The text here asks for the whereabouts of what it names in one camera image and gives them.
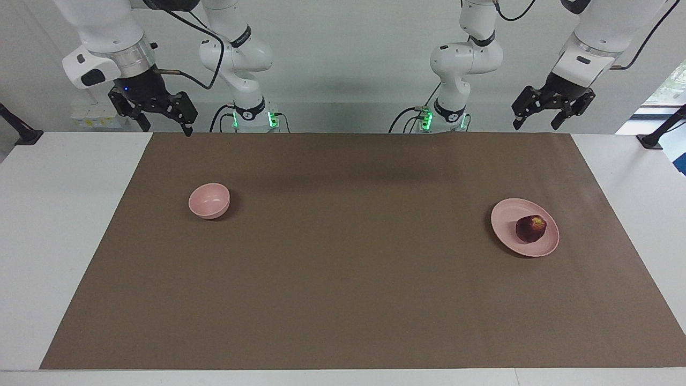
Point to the white wall socket box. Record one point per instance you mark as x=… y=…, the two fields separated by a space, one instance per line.
x=94 y=118

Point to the brown table mat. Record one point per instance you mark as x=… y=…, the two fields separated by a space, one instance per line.
x=343 y=279

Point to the pink plate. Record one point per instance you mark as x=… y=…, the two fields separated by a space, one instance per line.
x=506 y=220

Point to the blue object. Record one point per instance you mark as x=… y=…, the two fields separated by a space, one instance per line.
x=681 y=165

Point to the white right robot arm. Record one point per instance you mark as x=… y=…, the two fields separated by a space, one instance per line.
x=107 y=27

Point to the dark red apple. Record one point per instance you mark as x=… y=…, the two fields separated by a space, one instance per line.
x=530 y=229

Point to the pink bowl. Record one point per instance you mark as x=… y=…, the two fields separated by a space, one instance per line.
x=209 y=201

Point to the black clamp stand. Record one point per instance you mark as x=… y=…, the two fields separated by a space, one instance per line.
x=656 y=136
x=24 y=134

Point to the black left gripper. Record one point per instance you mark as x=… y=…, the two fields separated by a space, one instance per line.
x=563 y=87

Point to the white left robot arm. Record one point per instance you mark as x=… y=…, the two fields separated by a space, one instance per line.
x=466 y=59

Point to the window with green view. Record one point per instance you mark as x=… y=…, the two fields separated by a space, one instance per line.
x=670 y=86

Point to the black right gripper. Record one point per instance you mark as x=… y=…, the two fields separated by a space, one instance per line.
x=142 y=88

